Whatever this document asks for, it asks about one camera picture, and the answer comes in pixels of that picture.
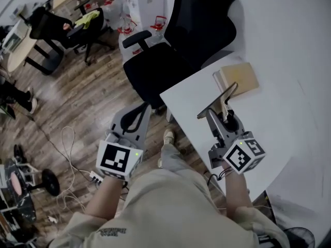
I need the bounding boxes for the white microwave oven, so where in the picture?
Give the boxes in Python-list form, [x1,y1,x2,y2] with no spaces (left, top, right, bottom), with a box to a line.
[2,24,23,53]

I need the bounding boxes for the pile of clear water jugs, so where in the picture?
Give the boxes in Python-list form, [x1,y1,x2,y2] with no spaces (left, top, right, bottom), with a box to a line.
[85,0,169,56]

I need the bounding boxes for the black high-back office chair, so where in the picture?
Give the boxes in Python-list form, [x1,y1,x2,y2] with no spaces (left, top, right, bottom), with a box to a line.
[122,0,237,110]

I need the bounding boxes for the yellow-green cloth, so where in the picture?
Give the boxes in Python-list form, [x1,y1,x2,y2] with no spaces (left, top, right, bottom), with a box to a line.
[74,10,100,30]

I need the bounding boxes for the white floor cable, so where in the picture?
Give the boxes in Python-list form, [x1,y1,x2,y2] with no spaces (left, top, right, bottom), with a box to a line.
[55,126,87,211]

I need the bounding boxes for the white power strip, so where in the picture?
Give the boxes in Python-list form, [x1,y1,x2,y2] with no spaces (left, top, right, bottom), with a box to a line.
[89,171,104,184]

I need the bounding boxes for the black round stand base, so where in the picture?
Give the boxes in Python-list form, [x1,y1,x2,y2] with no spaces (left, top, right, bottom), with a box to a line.
[41,168,61,197]

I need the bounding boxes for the person's left forearm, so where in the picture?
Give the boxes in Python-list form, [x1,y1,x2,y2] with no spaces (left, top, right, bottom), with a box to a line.
[82,176,130,220]

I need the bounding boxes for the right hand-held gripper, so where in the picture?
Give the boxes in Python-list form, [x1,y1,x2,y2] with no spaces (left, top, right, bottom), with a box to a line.
[207,109,267,176]

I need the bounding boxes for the round wooden table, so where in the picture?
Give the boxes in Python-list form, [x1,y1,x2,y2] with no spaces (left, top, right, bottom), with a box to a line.
[6,18,65,76]

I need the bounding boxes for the person's light sweatshirt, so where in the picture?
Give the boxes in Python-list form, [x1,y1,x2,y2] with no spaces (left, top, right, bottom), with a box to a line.
[49,168,290,248]

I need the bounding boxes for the person's light trousers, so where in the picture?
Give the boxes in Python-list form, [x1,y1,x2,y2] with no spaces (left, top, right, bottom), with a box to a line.
[155,143,210,183]

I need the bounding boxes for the person's right forearm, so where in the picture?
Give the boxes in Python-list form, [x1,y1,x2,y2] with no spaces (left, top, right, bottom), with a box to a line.
[221,164,254,215]

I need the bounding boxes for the large white carton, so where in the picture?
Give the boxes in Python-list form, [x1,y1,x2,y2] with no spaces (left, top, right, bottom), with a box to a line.
[124,0,166,27]

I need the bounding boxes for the silver binder clip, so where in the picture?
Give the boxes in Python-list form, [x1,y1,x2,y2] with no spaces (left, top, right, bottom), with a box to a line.
[197,81,238,125]

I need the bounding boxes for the black floor fan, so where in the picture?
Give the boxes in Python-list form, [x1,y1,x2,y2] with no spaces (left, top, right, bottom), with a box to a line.
[283,226,316,248]

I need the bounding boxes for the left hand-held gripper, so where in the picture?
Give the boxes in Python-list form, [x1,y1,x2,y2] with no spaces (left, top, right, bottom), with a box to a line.
[95,102,152,182]

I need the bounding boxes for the black mesh office chair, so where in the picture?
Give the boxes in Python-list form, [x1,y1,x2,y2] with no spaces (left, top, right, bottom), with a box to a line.
[29,6,114,67]

